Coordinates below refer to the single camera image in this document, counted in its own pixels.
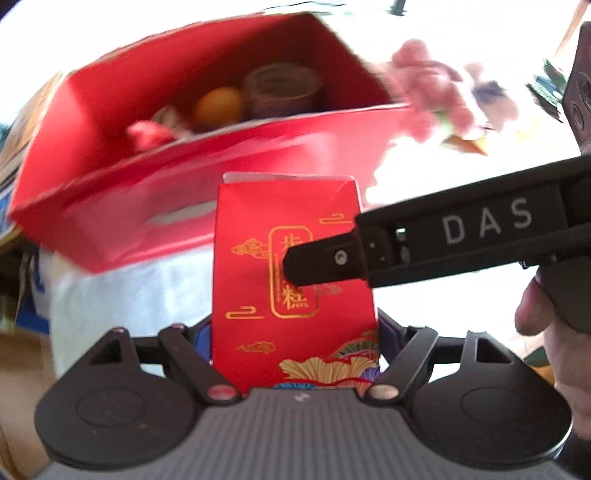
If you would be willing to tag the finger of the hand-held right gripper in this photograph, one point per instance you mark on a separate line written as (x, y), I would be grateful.
(323, 261)

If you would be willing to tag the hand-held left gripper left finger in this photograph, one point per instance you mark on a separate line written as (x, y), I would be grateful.
(204, 341)

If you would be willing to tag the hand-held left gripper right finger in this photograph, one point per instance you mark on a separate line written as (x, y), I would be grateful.
(388, 337)

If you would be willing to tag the small red pastry box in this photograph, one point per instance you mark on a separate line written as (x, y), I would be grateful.
(249, 277)

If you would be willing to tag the red cardboard box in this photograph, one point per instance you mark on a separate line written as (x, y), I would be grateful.
(138, 198)

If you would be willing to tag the person's right hand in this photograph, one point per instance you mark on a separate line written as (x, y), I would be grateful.
(531, 314)

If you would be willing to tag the orange carrot toy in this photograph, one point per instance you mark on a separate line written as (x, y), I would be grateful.
(468, 144)

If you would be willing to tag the white plastic sheet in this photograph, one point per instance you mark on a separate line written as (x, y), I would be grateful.
(115, 314)

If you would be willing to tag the green plush toy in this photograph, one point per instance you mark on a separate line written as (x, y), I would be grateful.
(549, 87)

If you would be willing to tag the pink plush toy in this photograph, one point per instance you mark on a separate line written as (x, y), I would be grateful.
(420, 69)

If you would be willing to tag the brown tape roll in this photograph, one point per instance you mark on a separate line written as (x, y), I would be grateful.
(281, 99)

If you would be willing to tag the blue cardboard box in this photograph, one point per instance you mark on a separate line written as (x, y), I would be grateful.
(34, 304)

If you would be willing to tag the orange fruit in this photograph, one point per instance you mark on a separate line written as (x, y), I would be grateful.
(217, 108)

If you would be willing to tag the pale wrapped packet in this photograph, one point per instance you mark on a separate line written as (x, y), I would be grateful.
(173, 117)

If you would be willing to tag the red wrapped snack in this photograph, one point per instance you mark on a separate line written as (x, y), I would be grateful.
(147, 134)

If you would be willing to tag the black power adapter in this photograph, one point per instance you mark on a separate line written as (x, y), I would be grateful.
(398, 5)

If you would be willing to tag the wooden window frame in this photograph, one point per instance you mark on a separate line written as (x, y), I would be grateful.
(570, 34)

